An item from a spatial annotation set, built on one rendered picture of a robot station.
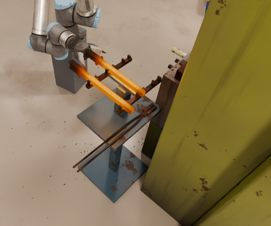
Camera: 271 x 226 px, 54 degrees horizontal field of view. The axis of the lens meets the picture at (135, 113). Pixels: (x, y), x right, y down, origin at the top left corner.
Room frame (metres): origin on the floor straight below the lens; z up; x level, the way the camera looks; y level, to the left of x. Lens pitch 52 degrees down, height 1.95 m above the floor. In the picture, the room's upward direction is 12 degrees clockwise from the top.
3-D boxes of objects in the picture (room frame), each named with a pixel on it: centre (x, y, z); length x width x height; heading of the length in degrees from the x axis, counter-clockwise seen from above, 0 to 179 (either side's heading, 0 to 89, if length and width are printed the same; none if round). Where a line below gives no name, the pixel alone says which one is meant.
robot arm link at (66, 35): (1.15, 0.45, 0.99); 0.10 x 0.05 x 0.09; 148
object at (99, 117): (0.92, 0.08, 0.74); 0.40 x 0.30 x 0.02; 147
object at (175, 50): (1.64, -0.38, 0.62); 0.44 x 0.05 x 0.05; 60
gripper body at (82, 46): (1.11, 0.38, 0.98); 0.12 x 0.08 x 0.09; 58
